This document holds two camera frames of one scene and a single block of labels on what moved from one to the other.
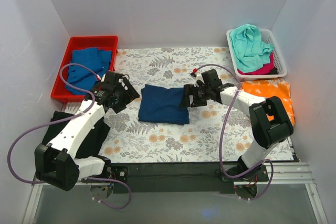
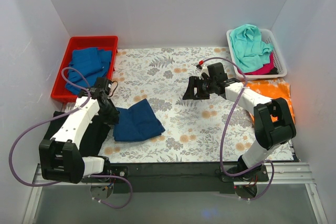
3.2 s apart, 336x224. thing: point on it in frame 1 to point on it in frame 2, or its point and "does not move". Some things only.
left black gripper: x=128 y=91 to x=111 y=114
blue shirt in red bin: x=98 y=60 does not move
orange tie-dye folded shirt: x=265 y=88 does not move
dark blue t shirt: x=161 y=105 to x=137 y=123
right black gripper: x=191 y=95 to x=198 y=87
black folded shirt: x=92 y=146 does not move
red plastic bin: x=59 y=92 does not move
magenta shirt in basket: x=264 y=70 does not move
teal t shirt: x=250 y=52 does not move
